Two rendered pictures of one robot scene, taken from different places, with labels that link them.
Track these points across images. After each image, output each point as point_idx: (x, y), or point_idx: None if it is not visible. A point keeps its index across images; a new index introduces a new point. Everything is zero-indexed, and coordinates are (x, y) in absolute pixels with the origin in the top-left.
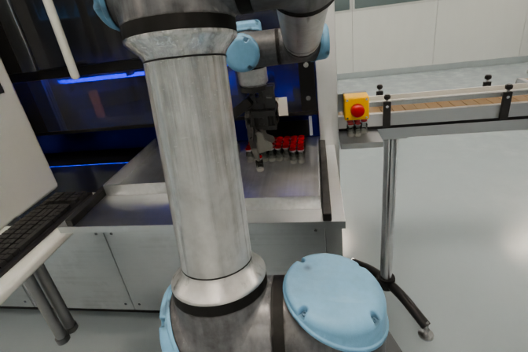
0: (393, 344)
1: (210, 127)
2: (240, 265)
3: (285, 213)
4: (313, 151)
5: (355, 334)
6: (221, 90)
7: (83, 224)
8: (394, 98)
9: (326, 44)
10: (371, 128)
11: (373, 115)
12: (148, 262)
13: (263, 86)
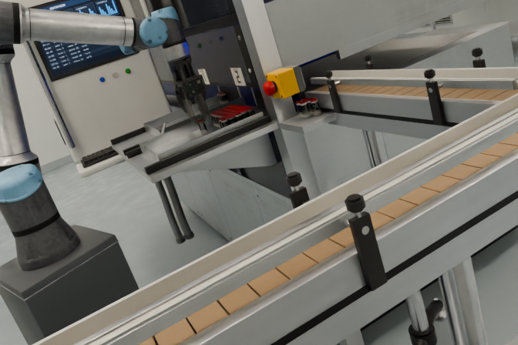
0: (88, 249)
1: None
2: (1, 154)
3: (150, 164)
4: None
5: None
6: None
7: (116, 145)
8: (369, 75)
9: (142, 36)
10: (330, 111)
11: (327, 95)
12: (229, 205)
13: (176, 61)
